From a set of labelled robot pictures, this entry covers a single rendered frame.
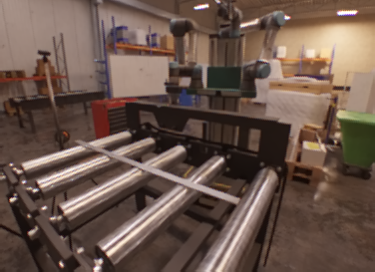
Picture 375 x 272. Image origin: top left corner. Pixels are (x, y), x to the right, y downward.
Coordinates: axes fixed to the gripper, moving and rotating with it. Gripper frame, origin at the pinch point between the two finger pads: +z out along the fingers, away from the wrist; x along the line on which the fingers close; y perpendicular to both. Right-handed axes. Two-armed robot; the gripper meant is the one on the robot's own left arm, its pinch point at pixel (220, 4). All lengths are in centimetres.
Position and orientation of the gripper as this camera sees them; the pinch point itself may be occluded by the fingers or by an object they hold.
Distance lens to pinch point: 132.1
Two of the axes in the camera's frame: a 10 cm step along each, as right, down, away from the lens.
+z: -5.7, 2.5, -7.8
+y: 8.2, 1.7, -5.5
